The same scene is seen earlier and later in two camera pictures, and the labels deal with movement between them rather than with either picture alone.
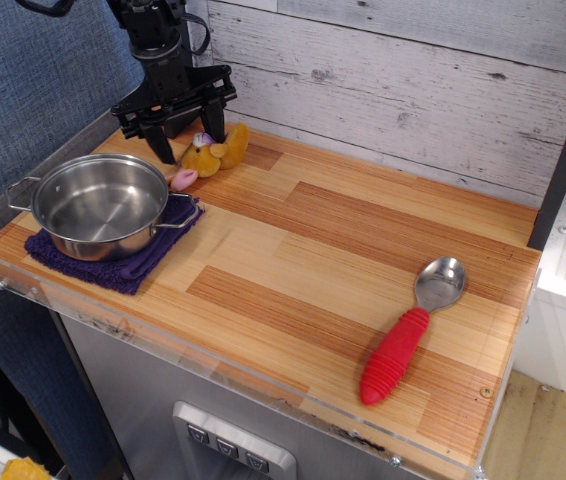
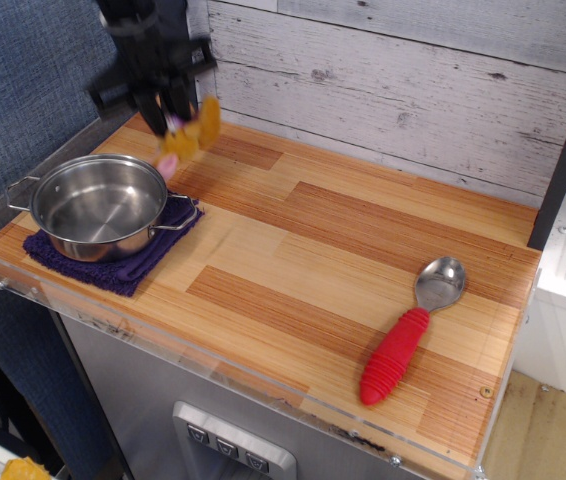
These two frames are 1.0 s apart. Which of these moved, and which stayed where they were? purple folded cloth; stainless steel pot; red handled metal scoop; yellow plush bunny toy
Moved: yellow plush bunny toy
Stayed: red handled metal scoop; purple folded cloth; stainless steel pot
